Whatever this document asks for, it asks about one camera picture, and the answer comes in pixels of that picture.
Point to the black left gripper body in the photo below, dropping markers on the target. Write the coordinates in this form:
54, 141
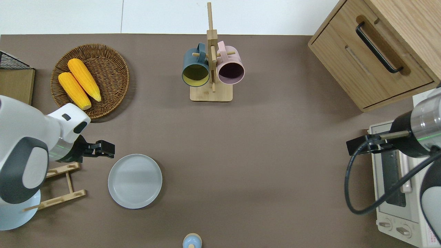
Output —
84, 150

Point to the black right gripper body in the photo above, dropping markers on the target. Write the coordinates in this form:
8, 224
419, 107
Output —
379, 141

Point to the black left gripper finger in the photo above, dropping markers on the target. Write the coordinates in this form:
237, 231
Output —
103, 155
106, 147

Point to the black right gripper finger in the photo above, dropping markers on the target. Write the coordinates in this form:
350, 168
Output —
356, 146

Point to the gray plate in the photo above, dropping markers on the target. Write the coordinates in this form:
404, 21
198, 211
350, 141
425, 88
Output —
135, 181

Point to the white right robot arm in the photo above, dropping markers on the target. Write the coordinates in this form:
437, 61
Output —
427, 120

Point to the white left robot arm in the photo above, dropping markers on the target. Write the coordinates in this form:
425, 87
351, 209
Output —
20, 131

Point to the low wooden plate rack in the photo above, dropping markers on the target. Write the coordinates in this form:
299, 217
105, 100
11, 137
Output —
69, 181

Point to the light blue plate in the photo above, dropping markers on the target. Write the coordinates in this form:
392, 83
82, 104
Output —
17, 217

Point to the yellow corn cob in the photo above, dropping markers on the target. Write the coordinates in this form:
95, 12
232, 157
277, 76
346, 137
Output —
84, 79
74, 91

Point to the round brown wicker basket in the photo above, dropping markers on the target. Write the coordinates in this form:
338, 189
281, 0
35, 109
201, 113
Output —
110, 75

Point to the cream toaster oven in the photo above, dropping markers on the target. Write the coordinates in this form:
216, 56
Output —
389, 213

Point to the wooden drawer cabinet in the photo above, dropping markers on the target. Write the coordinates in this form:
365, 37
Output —
361, 62

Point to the light wooden shelf board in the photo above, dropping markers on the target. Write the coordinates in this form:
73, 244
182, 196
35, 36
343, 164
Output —
15, 84

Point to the wooden mug tree stand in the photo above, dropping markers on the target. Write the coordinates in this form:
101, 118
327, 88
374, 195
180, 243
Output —
211, 94

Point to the dark teal mug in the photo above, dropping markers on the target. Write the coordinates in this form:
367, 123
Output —
193, 58

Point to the pink mug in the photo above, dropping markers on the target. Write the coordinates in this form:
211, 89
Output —
234, 58

